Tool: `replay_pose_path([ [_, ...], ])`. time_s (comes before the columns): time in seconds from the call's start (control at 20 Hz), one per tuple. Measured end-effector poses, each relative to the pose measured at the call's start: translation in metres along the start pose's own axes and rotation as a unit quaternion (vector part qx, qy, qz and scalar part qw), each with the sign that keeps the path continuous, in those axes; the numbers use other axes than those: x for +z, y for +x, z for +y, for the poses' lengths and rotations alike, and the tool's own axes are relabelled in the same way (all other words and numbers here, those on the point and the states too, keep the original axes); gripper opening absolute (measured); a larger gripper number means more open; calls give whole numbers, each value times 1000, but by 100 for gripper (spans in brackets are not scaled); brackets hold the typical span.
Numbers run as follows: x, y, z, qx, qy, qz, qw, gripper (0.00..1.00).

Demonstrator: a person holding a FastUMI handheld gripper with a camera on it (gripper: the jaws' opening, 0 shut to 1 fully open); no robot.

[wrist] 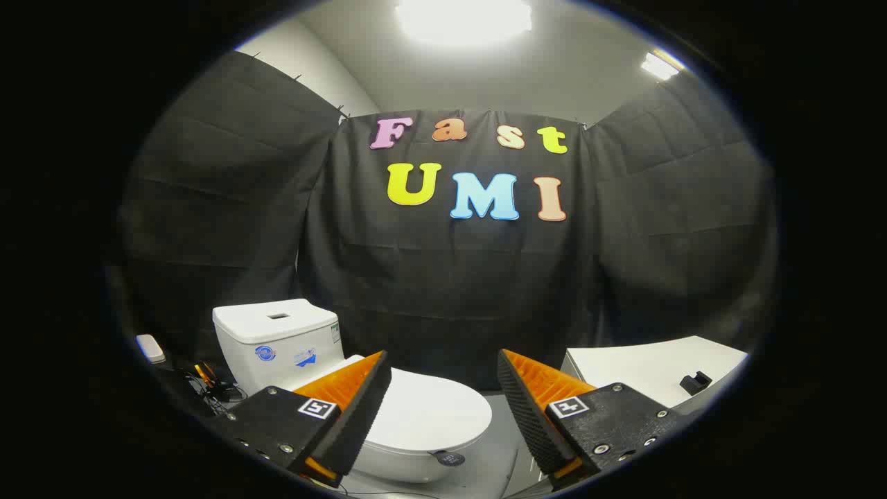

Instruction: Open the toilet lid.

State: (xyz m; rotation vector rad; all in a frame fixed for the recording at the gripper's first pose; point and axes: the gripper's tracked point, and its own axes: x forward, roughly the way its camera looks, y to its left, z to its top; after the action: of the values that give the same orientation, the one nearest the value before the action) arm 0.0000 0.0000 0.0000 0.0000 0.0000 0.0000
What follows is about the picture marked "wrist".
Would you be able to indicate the large ceiling light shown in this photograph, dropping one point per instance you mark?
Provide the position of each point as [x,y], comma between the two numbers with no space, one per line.
[463,19]

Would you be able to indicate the white cabinet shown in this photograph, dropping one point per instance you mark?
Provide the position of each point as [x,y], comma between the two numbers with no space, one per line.
[644,371]

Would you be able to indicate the orange tool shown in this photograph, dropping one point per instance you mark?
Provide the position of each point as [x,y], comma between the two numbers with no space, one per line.
[205,374]

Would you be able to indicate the black backdrop cloth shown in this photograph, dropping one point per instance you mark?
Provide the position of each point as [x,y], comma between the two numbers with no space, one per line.
[443,277]

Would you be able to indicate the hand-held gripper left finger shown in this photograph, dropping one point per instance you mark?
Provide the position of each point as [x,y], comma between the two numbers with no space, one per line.
[360,416]

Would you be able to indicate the white toilet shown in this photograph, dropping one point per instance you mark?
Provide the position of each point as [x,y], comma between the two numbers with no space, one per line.
[277,339]

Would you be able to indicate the white toilet lid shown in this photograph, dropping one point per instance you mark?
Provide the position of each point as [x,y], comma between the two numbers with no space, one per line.
[429,409]

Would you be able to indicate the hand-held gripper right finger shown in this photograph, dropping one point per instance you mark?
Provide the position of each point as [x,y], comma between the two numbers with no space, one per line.
[530,416]

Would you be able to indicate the small ceiling light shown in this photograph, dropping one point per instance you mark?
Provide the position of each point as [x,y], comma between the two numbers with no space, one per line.
[658,66]

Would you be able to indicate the small white device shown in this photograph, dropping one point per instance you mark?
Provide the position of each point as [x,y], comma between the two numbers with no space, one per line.
[150,348]

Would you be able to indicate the small black holder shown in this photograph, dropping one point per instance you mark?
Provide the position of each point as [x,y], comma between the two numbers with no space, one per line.
[695,382]

